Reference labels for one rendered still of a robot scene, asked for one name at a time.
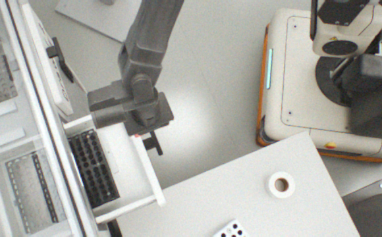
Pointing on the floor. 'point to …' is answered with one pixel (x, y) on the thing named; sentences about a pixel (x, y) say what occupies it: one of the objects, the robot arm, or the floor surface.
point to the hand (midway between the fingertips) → (148, 124)
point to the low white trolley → (250, 199)
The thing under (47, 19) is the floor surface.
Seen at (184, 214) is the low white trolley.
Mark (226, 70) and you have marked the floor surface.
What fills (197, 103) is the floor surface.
